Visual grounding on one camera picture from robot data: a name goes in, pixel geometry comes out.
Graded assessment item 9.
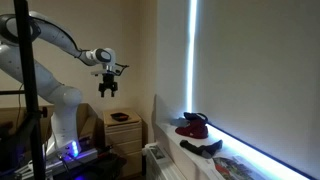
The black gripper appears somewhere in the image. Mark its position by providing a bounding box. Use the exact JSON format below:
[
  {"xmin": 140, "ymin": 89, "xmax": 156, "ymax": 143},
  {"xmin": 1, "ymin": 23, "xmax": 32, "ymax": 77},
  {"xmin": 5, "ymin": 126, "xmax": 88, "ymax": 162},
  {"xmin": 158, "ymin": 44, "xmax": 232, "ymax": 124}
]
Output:
[{"xmin": 99, "ymin": 74, "xmax": 118, "ymax": 98}]

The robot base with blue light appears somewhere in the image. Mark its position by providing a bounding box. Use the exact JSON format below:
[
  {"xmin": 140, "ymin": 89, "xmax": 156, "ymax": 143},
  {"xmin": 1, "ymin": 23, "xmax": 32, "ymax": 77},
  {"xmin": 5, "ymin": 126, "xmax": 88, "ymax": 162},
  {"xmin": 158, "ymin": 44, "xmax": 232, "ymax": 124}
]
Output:
[{"xmin": 14, "ymin": 139, "xmax": 99, "ymax": 178}]

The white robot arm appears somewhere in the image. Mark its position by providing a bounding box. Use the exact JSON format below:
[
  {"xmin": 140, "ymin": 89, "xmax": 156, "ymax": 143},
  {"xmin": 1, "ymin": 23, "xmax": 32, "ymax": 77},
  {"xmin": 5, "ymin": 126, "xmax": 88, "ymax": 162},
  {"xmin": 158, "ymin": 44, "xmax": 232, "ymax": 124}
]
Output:
[{"xmin": 0, "ymin": 11, "xmax": 116, "ymax": 157}]

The black bowl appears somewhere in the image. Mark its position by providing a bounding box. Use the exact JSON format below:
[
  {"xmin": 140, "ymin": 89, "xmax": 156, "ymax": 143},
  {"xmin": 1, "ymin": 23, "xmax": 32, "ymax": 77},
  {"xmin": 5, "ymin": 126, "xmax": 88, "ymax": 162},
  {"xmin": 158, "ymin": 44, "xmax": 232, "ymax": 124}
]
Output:
[{"xmin": 111, "ymin": 112, "xmax": 129, "ymax": 122}]

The dark grey sock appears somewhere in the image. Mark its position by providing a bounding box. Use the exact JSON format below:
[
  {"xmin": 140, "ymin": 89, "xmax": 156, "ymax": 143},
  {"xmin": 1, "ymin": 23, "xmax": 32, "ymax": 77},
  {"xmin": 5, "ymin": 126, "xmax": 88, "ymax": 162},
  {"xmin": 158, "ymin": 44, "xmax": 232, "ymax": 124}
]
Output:
[{"xmin": 180, "ymin": 140, "xmax": 223, "ymax": 159}]

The cardboard box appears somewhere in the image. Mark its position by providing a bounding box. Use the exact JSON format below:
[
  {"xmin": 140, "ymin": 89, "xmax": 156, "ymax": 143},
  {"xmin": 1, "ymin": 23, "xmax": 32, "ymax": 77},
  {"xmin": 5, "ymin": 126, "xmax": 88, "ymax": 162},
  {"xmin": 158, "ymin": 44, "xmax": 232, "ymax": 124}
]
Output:
[{"xmin": 0, "ymin": 103, "xmax": 98, "ymax": 141}]

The wooden drawer cabinet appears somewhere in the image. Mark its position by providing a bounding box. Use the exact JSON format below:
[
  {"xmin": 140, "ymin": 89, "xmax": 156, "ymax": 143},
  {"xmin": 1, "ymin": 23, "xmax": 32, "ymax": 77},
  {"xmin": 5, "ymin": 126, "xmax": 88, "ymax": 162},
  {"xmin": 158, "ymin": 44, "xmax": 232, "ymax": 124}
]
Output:
[{"xmin": 103, "ymin": 109, "xmax": 142, "ymax": 178}]

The black tripod stand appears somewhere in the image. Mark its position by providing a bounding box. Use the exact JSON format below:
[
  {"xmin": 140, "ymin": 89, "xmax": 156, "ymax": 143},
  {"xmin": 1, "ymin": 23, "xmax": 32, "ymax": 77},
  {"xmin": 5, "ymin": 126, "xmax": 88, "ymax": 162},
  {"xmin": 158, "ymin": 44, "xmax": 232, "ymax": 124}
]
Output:
[{"xmin": 1, "ymin": 0, "xmax": 46, "ymax": 180}]

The grey folded cloth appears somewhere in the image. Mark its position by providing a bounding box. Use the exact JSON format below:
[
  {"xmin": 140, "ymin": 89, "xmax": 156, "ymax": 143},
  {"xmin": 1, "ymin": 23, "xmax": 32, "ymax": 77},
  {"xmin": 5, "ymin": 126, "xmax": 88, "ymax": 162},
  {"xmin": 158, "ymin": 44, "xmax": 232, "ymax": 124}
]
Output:
[{"xmin": 170, "ymin": 118, "xmax": 188, "ymax": 127}]

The white radiator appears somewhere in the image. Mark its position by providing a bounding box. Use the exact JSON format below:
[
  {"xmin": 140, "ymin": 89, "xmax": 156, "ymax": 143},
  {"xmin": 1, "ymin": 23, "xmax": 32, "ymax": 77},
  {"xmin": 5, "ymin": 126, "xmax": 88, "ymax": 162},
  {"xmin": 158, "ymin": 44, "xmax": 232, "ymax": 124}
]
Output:
[{"xmin": 143, "ymin": 143, "xmax": 186, "ymax": 180}]

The dark red cap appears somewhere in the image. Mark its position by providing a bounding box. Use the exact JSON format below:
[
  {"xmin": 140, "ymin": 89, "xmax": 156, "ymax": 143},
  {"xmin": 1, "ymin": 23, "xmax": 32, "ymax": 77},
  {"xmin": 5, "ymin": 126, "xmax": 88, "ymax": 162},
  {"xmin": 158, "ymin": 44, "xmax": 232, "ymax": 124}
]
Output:
[{"xmin": 175, "ymin": 112, "xmax": 208, "ymax": 139}]

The colourful printed magazine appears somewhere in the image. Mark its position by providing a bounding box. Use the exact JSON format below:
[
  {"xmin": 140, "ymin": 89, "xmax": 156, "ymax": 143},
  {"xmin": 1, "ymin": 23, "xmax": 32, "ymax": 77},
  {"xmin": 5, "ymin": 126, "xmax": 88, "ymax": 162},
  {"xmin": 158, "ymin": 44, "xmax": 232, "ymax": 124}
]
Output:
[{"xmin": 213, "ymin": 157, "xmax": 265, "ymax": 180}]

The grey roller blind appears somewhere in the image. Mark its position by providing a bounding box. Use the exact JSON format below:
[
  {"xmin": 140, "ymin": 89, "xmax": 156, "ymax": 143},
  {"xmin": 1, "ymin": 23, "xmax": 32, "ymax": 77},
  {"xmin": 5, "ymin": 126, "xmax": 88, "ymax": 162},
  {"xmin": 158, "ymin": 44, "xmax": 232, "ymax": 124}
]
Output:
[{"xmin": 156, "ymin": 0, "xmax": 320, "ymax": 179}]

